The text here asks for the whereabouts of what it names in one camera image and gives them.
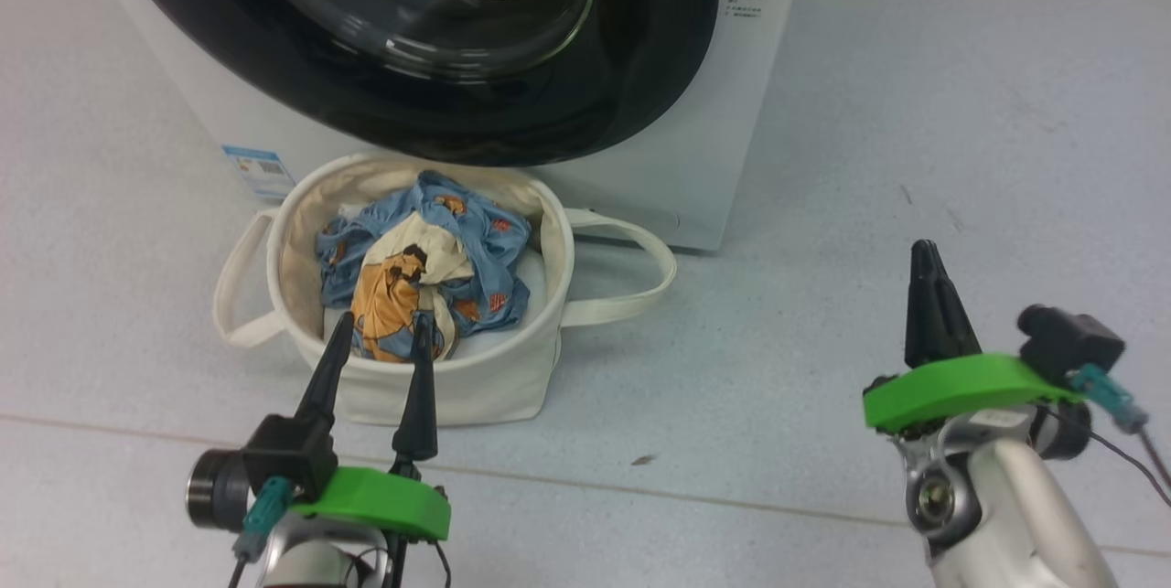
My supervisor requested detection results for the blue garment with orange prints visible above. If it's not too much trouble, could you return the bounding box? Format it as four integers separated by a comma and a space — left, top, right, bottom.
317, 170, 533, 360

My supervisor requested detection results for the blue energy label sticker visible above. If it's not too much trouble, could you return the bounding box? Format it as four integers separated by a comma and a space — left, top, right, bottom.
222, 145, 296, 202

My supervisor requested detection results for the teal connector left camera cable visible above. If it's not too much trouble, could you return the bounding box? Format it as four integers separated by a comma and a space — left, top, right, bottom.
229, 476, 294, 588

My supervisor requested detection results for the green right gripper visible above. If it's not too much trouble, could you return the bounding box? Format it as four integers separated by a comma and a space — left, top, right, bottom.
863, 239, 1085, 435

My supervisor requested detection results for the white front-load washing machine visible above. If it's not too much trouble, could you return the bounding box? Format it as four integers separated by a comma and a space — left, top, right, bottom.
73, 0, 812, 252

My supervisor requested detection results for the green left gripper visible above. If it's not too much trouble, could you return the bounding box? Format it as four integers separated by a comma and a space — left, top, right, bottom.
291, 312, 451, 541

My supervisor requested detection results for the cream garment with orange print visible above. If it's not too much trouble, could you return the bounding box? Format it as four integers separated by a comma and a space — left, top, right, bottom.
350, 213, 477, 363

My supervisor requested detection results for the teal connector camera cable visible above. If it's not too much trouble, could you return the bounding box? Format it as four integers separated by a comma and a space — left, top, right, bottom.
1069, 364, 1171, 508
229, 476, 294, 588

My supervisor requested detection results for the cream canvas laundry basket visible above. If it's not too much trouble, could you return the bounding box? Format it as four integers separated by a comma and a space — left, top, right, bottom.
212, 152, 678, 427

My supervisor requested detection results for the teal connector right camera cable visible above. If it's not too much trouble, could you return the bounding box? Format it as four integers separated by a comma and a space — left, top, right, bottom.
1069, 364, 1171, 508

